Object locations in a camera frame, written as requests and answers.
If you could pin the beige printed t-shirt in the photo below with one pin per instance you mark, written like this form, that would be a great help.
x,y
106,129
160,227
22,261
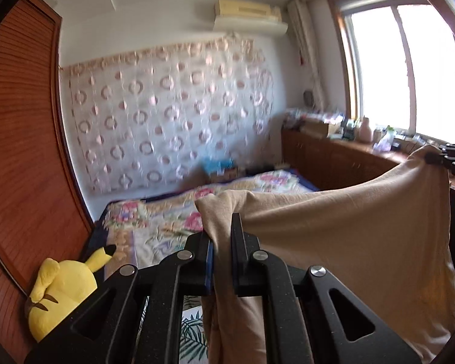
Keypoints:
x,y
345,227

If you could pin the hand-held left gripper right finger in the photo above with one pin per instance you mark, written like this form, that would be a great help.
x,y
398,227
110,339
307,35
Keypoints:
x,y
246,269

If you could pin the small round fan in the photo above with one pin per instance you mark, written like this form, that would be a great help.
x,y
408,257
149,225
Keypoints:
x,y
308,97

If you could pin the stack of papers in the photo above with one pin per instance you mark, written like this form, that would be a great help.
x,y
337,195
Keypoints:
x,y
294,117

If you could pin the wooden cabinet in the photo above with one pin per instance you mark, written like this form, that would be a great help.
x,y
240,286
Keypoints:
x,y
326,159

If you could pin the white plastic jug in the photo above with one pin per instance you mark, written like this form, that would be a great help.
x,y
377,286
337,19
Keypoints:
x,y
385,142

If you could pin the yellow plush toy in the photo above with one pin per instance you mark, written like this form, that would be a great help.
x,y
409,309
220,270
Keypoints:
x,y
60,295

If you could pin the pink vase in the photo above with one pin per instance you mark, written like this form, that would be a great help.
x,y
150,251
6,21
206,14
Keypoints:
x,y
366,131

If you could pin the patterned window curtain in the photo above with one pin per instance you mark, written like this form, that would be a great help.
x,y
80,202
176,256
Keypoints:
x,y
305,45

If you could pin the open cardboard box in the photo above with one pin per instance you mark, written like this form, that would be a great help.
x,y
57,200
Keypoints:
x,y
318,129

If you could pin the floral quilt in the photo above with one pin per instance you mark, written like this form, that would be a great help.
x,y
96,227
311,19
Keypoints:
x,y
159,216

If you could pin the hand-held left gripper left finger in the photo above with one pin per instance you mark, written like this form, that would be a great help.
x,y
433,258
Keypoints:
x,y
197,273

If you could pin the window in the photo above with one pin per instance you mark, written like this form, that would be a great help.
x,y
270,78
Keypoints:
x,y
375,64

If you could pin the circle patterned sheer curtain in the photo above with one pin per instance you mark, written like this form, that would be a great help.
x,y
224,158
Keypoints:
x,y
155,121

